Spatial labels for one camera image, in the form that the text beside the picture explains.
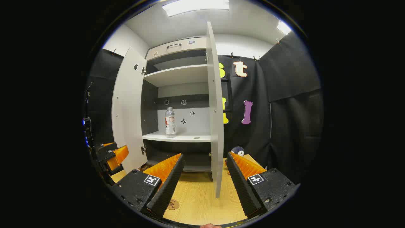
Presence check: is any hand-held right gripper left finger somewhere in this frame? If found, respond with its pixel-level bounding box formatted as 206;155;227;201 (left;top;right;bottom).
111;153;185;219

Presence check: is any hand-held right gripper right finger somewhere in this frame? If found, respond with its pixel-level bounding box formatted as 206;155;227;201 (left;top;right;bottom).
226;152;300;219

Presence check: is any white cabinet door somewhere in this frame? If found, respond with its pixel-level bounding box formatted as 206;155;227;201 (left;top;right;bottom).
111;47;148;174
206;22;224;198

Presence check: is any clear plastic bottle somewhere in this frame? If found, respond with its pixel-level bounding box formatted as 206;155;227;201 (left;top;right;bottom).
165;107;176;138

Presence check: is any white cabinet shelf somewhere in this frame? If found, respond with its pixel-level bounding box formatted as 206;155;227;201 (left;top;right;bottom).
142;131;212;143
144;64;209;87

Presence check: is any white cabinet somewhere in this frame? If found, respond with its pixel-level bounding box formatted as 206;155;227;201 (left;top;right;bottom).
141;36;213;173

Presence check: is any white cabinet drawer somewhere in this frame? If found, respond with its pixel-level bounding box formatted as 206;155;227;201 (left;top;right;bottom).
146;37;208;60

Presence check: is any black backdrop cloth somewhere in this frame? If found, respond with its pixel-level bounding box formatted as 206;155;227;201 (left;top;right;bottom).
83;30;324;186

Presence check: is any small ceiling light panel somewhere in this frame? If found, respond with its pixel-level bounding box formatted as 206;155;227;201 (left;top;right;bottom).
277;21;291;35

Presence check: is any large ceiling light panel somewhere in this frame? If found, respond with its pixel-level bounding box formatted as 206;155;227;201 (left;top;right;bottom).
162;0;230;17

